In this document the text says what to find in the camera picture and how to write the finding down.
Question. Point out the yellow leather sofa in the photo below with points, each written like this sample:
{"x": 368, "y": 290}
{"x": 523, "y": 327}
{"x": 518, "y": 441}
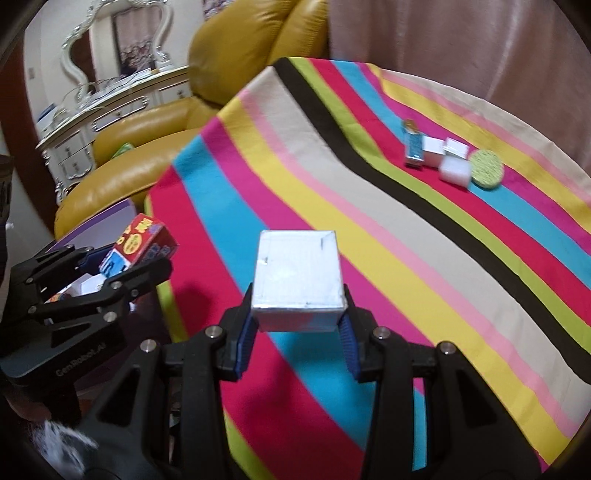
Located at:
{"x": 152, "y": 134}

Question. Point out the white rectangular box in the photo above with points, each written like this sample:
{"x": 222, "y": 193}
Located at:
{"x": 298, "y": 277}

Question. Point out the purple storage box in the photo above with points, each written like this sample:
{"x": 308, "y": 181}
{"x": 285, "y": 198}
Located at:
{"x": 101, "y": 219}

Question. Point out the blue small box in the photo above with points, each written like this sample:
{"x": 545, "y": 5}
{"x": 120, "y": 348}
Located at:
{"x": 413, "y": 150}

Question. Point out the green round sponge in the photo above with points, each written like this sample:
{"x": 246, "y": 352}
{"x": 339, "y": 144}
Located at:
{"x": 485, "y": 170}

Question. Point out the red small box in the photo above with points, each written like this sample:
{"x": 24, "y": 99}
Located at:
{"x": 138, "y": 235}

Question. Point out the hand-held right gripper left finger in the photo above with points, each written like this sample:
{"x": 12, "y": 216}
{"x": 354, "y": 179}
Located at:
{"x": 247, "y": 344}

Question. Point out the white box with pink edge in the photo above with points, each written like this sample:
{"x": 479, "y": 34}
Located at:
{"x": 456, "y": 148}

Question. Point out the pink curtain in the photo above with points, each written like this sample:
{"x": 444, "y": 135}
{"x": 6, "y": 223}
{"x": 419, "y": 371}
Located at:
{"x": 461, "y": 46}

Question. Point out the white ornate cabinet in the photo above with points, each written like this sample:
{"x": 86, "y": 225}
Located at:
{"x": 115, "y": 110}

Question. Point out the small white boxes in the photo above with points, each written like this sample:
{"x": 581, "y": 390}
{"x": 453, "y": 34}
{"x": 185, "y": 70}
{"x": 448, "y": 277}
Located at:
{"x": 455, "y": 173}

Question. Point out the small green packet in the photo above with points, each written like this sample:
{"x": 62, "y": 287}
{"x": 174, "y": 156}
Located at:
{"x": 123, "y": 148}

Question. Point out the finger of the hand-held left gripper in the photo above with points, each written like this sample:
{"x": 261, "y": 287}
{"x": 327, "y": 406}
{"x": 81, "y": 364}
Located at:
{"x": 124, "y": 286}
{"x": 51, "y": 265}

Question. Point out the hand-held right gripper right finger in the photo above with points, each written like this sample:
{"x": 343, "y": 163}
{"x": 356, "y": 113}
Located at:
{"x": 348, "y": 344}

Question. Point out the striped colourful tablecloth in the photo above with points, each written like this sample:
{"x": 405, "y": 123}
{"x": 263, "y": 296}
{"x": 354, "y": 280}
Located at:
{"x": 369, "y": 258}

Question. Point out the small white box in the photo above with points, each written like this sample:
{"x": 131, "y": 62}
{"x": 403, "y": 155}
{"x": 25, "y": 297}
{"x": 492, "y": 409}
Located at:
{"x": 433, "y": 152}

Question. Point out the white ornate mirror frame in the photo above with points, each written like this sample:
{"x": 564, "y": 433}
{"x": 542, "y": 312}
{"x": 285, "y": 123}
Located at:
{"x": 81, "y": 46}

